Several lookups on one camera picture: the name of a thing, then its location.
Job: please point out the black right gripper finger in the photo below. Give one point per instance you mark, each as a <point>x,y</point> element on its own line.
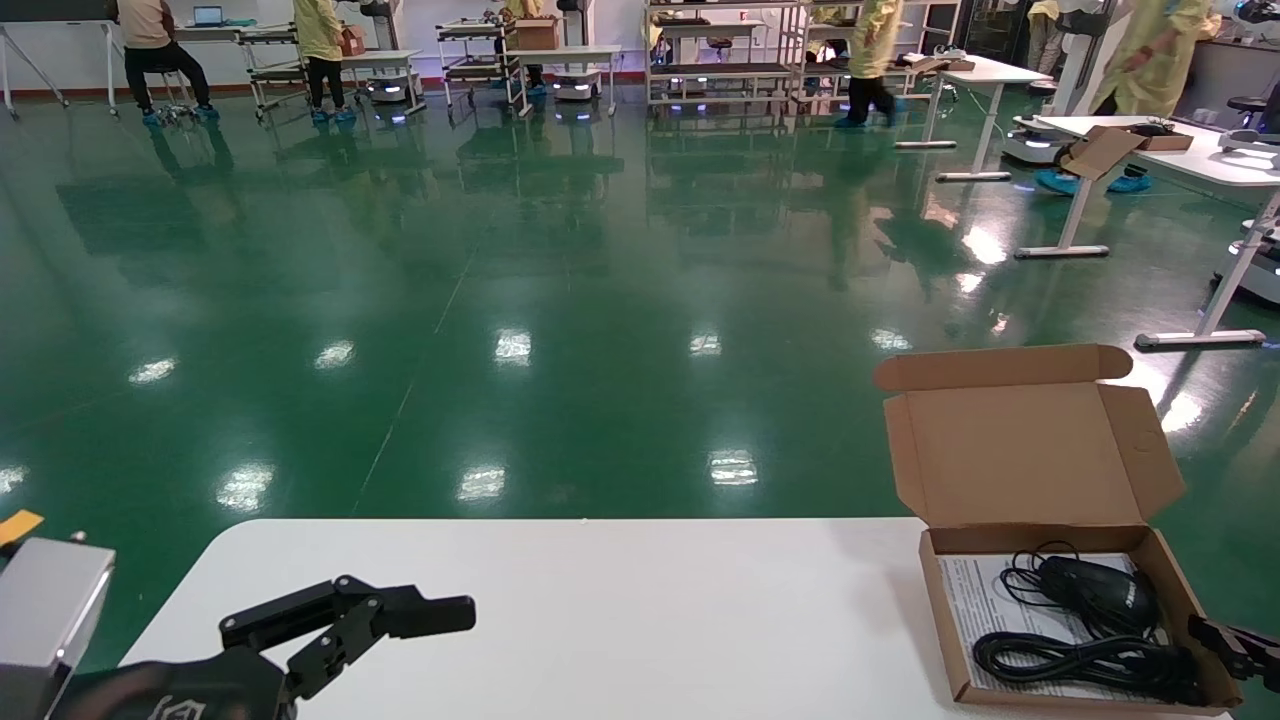
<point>1258,660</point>

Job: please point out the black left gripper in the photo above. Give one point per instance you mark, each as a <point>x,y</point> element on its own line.
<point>200,695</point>

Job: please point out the brown cardboard storage box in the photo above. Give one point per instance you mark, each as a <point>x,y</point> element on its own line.
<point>1020,450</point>

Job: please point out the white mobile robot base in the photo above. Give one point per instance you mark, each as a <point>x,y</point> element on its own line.
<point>390,90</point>
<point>571,88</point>

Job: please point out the open flat cardboard box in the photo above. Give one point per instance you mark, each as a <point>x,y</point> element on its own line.
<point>1100,152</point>

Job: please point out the small brown cardboard box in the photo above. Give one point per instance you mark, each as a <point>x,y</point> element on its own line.
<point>353,42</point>

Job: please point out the closed brown cardboard box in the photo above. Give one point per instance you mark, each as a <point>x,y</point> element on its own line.
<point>537,35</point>

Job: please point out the black power adapter thin lead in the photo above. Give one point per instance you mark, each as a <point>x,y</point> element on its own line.
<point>1100,595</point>

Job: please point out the white printed paper manual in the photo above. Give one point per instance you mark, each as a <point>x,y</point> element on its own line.
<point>985,600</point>

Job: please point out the white wheeled column robot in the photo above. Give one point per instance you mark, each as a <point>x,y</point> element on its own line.
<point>1255,275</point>
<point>1040,140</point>

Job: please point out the yellow tape tag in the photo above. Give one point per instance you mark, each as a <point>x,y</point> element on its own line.
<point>18,527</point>

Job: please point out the long white table T legs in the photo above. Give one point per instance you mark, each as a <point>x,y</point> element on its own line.
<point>1200,160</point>

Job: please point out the white robot part on table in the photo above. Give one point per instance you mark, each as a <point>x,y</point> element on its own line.
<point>1250,145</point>

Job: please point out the metal trolley cart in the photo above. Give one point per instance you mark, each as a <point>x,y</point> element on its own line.
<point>480,70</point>
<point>275,75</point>

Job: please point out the black round swivel stool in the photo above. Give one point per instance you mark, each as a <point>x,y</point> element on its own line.
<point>180,115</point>

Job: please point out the black padded stool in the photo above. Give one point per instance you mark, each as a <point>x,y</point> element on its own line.
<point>1248,105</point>

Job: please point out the narrow white work table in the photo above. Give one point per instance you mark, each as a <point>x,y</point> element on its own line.
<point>580,52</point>
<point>385,56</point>

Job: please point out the person in yellow coat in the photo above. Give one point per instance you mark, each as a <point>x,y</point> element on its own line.
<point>872,40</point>
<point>1150,60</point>
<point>522,8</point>
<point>320,30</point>

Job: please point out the white desk with laptops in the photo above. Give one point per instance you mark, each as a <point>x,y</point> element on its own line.
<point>235,33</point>

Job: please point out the white metal shelf rack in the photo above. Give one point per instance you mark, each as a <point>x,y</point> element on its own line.
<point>930,72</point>
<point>720,72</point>

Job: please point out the open laptop blue screen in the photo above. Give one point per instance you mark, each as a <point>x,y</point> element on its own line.
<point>207,15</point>

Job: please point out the white table with T legs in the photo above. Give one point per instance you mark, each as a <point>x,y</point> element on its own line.
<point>1000,72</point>

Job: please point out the person beige top black trousers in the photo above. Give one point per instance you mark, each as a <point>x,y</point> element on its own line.
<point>150,30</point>

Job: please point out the black board on tripod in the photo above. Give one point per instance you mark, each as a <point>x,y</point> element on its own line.
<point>40,10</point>

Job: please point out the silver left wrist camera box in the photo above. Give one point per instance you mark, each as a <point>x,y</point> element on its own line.
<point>50,620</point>

